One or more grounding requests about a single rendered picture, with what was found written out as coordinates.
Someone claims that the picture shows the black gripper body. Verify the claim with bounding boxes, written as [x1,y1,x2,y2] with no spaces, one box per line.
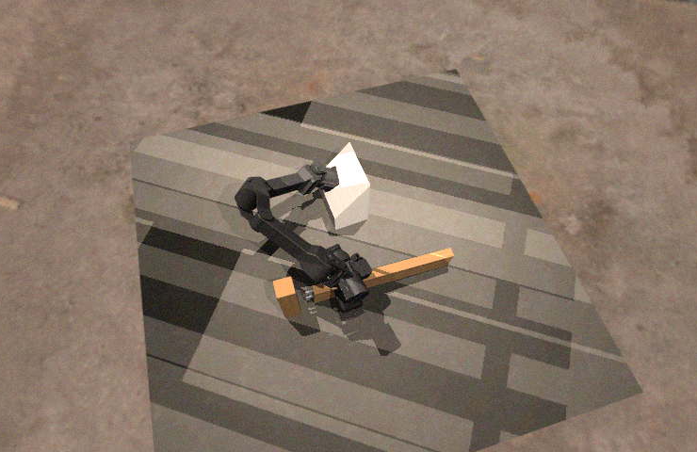
[334,285,363,313]

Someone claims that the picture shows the brown wooden post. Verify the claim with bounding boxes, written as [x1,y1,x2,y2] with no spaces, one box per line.
[273,277,301,318]

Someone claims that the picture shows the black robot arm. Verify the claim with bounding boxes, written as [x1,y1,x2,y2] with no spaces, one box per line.
[235,159,372,304]

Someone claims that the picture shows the wooden side rail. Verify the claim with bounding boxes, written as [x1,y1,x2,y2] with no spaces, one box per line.
[305,248,454,303]

